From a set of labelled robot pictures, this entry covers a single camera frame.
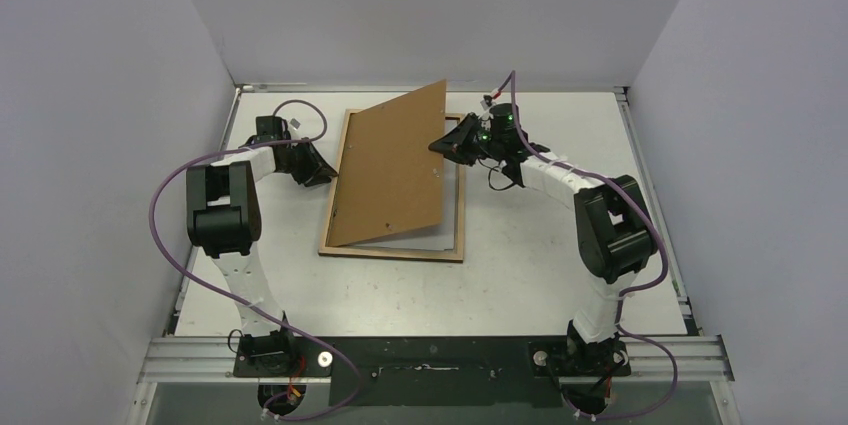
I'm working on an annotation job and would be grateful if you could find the brown frame backing board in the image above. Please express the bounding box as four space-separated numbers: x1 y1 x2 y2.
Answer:
327 80 447 247

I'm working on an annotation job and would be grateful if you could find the wooden picture frame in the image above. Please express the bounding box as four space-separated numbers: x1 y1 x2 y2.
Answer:
318 109 466 263

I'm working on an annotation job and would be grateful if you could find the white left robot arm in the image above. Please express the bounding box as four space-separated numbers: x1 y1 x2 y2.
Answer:
186 115 337 376

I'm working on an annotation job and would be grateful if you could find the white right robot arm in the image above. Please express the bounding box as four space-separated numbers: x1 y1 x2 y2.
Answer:
428 103 658 376

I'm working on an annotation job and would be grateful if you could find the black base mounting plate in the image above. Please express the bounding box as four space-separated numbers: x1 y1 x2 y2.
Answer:
232 335 631 411

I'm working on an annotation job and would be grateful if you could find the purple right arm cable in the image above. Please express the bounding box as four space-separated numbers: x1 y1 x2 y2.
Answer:
490 70 680 423

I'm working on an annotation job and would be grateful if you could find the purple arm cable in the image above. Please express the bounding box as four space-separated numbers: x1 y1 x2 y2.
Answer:
490 70 680 423
148 99 362 423

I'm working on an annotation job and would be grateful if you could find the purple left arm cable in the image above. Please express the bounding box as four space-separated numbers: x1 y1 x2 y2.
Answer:
148 99 362 423

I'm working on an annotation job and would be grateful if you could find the aluminium rail front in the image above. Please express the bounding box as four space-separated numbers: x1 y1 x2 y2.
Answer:
139 335 735 384

